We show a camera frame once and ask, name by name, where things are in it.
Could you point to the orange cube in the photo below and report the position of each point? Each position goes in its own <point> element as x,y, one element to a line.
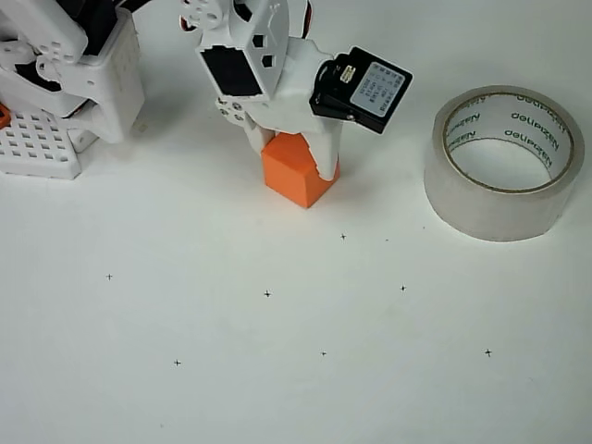
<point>287,171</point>

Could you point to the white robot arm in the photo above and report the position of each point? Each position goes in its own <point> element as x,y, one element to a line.
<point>55,46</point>

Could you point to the clear packing tape roll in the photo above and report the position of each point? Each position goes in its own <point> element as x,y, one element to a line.
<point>485,217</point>

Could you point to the orange clamp piece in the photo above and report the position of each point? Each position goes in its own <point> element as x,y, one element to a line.
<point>3,116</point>

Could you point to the white perforated base plate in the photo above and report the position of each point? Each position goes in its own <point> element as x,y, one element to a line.
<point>32,152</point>

